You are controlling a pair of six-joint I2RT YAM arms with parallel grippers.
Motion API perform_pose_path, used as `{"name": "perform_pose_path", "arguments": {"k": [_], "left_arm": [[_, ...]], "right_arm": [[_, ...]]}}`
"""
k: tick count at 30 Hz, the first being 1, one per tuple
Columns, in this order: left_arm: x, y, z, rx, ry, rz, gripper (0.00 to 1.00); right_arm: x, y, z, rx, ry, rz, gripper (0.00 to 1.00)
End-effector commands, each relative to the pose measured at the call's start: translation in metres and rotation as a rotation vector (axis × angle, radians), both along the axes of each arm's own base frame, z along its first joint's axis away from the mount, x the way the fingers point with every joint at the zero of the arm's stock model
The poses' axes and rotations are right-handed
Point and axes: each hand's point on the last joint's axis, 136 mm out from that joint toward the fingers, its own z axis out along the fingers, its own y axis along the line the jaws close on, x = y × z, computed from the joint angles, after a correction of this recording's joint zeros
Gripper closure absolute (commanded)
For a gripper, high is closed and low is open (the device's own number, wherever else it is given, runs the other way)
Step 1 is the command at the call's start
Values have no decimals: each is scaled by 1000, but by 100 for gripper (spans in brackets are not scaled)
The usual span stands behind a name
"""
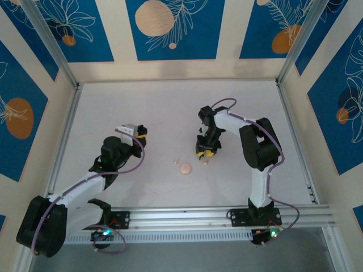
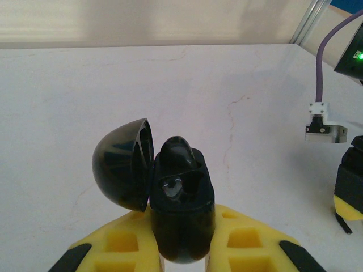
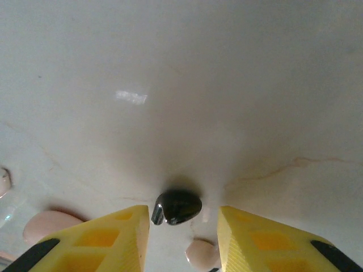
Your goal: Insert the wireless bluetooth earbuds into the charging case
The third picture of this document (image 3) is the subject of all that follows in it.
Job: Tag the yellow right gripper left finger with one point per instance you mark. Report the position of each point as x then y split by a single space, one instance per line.
99 241

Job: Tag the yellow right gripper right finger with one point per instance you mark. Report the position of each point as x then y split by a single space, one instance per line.
269 243

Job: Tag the round pink charging case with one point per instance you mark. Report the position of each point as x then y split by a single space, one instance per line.
48 226

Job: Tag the glossy black earbud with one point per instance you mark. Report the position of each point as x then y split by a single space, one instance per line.
181 208

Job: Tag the tiny beige crumb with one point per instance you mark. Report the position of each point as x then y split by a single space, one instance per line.
202 253

